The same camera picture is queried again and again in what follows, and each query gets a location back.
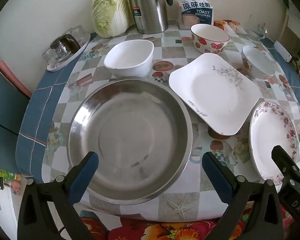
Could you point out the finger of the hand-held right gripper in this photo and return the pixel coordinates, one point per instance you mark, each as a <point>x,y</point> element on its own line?
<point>290,180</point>

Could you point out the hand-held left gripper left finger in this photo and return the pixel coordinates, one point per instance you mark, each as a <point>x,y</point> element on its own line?
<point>82,175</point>

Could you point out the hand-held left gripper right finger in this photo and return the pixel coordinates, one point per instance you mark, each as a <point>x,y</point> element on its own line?
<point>216,177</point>

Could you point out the round floral rim plate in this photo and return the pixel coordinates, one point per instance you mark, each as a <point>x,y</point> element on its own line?
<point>267,135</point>

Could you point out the stainless steel basin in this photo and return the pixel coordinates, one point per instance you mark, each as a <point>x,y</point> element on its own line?
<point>130,135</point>

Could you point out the white square plate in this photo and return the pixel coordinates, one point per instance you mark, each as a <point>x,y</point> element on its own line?
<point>215,97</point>

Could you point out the small strawberry print bowl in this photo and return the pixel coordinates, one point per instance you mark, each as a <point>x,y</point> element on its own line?
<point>257,60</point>

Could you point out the large strawberry print bowl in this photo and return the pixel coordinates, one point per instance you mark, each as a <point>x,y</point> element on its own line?
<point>207,33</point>

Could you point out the checkered printed tablecloth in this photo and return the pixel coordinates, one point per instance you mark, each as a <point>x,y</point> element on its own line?
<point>170,200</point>

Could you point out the teal chair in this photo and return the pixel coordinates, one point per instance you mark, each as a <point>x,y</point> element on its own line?
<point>5,105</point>

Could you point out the white oval tray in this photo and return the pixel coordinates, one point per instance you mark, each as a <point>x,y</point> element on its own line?
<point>72,57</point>

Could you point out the small clear glass cup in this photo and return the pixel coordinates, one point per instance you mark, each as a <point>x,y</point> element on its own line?
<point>52,55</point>

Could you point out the white square bowl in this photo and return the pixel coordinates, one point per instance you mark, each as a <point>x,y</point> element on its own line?
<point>127,55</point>

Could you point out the clear upturned glass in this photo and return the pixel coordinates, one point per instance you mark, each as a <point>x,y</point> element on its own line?
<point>77,33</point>

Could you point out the orange snack packet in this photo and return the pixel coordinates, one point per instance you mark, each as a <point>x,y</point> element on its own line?
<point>221,24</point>
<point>236,27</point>

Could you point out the napa cabbage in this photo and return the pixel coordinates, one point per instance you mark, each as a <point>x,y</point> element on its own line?
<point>107,12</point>

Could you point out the toast bread bag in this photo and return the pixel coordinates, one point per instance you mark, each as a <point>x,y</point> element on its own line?
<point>197,10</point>

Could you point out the stainless steel thermos jug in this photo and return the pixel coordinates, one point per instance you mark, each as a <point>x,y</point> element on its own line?
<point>150,7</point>

